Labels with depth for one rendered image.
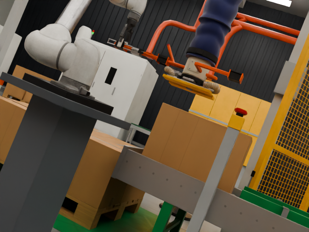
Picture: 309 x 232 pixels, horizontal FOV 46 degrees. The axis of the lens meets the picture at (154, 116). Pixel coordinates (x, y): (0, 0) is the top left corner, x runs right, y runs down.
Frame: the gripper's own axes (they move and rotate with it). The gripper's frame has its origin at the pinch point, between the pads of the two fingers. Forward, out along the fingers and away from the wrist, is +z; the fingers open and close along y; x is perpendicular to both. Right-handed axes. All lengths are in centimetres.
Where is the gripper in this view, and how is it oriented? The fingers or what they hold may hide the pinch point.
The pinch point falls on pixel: (122, 45)
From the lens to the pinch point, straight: 277.0
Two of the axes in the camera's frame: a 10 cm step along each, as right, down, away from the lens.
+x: -8.9, -3.5, 3.0
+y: 2.7, 1.3, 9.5
